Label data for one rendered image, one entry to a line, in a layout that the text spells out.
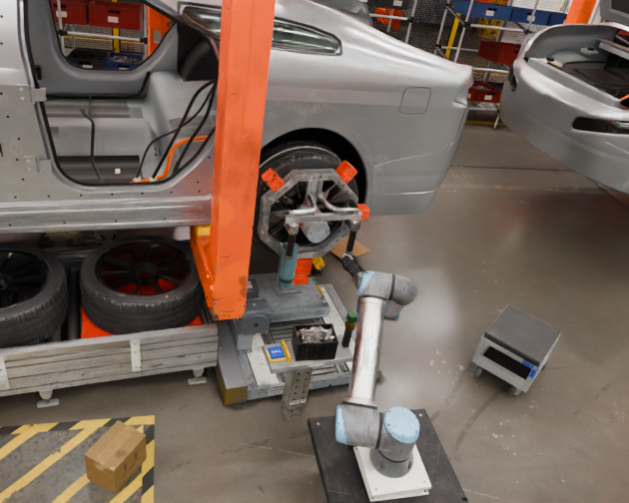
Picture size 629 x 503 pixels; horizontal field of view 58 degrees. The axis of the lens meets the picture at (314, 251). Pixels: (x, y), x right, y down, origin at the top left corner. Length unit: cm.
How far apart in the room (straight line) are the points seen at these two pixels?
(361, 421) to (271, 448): 75
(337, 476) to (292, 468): 41
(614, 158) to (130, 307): 353
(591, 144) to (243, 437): 327
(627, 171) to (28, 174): 395
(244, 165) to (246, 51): 46
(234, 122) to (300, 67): 69
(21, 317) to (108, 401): 62
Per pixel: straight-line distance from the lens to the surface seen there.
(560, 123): 489
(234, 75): 225
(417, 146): 336
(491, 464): 330
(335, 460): 266
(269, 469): 296
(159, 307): 300
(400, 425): 242
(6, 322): 303
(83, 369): 308
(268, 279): 364
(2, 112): 286
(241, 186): 245
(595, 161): 480
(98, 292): 308
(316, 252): 326
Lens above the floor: 242
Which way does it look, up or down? 33 degrees down
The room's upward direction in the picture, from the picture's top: 10 degrees clockwise
